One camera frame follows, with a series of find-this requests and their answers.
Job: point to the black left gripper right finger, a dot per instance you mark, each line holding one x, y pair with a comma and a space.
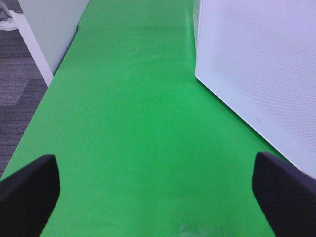
286, 196

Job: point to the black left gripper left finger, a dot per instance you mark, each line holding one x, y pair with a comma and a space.
28, 198

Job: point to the white microwave door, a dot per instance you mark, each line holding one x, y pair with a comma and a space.
259, 58

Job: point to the white microwave oven body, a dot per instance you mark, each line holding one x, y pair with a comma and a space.
196, 19

